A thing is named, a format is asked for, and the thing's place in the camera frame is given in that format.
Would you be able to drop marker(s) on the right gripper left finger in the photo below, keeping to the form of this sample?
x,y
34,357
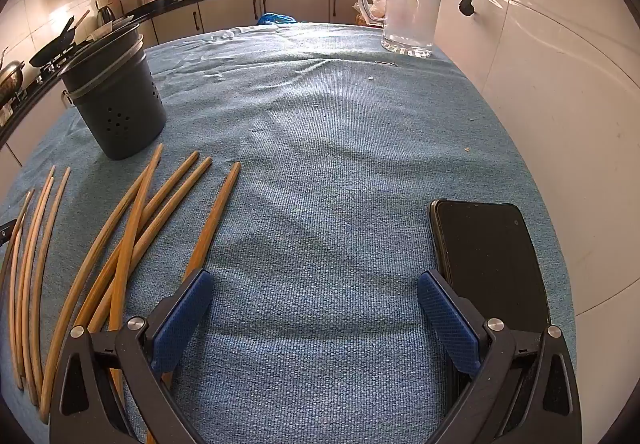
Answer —
x,y
86,407

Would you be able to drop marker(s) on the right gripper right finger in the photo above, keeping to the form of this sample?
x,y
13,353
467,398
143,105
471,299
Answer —
x,y
522,386

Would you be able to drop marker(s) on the black smartphone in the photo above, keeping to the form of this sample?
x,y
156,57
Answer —
x,y
485,254

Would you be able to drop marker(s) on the blue towel table cover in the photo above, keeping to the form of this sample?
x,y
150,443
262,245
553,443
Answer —
x,y
315,333

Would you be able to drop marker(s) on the black utensil holder cup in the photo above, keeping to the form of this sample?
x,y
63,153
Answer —
x,y
111,85

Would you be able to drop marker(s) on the steel kettle pot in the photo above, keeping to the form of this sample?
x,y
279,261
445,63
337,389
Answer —
x,y
11,79

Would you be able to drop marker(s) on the black wok pan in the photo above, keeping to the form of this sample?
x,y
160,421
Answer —
x,y
59,44

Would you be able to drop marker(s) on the blue plastic bag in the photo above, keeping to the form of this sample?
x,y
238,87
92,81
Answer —
x,y
269,18

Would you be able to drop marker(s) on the clear glass mug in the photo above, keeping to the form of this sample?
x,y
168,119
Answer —
x,y
408,25

